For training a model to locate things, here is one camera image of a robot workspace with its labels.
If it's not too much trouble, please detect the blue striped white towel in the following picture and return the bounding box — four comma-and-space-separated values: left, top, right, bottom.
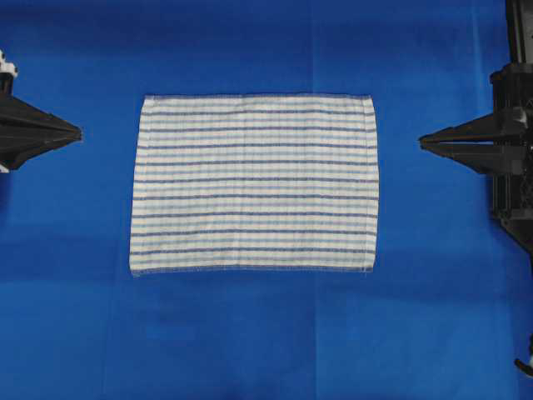
129, 93, 380, 275

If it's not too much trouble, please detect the blue table cover cloth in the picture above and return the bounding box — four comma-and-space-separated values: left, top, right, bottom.
1, 1, 532, 399

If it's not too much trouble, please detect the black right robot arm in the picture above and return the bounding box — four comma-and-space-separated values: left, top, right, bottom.
419, 1, 532, 227

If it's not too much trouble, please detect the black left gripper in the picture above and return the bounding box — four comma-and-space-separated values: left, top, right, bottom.
0, 50, 82, 172

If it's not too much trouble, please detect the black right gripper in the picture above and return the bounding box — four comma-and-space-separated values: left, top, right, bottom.
418, 62, 533, 222

